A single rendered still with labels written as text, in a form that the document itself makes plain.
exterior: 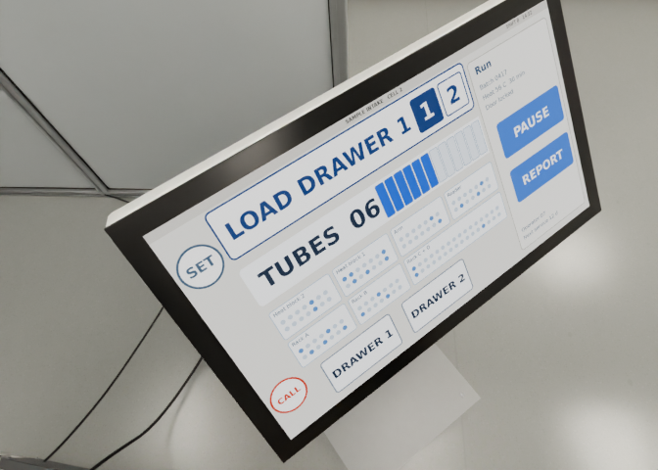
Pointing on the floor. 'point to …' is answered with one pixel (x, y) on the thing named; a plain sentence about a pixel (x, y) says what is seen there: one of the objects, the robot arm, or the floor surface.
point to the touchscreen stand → (402, 414)
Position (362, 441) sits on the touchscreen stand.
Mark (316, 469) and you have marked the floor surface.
